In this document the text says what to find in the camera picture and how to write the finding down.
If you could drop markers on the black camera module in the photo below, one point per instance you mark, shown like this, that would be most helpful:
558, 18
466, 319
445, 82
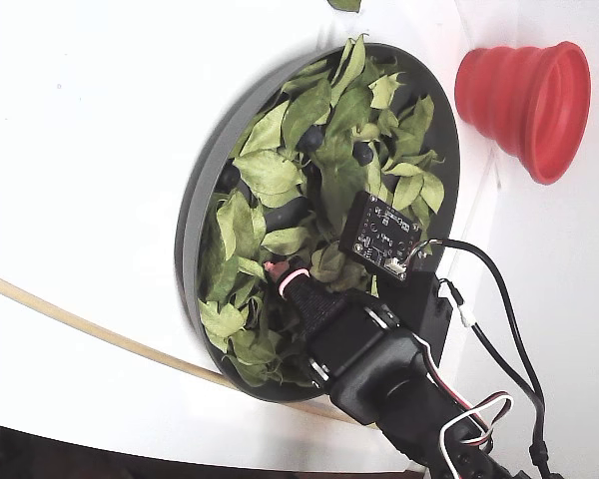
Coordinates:
379, 234

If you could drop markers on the dark blueberry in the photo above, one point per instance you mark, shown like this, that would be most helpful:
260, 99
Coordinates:
228, 177
312, 137
363, 152

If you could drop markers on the gray round bowl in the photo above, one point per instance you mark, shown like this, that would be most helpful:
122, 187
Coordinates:
194, 224

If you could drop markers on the red collapsible silicone cup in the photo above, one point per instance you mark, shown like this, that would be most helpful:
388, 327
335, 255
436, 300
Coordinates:
524, 110

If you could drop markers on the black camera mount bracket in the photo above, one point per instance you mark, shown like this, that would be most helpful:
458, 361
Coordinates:
424, 309

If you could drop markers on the green leaf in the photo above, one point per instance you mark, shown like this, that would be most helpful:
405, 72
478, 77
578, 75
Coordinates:
384, 90
219, 319
347, 4
234, 224
269, 172
307, 112
431, 192

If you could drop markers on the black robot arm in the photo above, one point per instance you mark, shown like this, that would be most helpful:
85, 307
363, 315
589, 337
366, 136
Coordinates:
429, 429

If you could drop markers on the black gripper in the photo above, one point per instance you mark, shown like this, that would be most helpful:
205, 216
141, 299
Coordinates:
346, 333

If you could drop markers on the beige tube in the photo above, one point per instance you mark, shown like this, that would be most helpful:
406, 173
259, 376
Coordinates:
105, 332

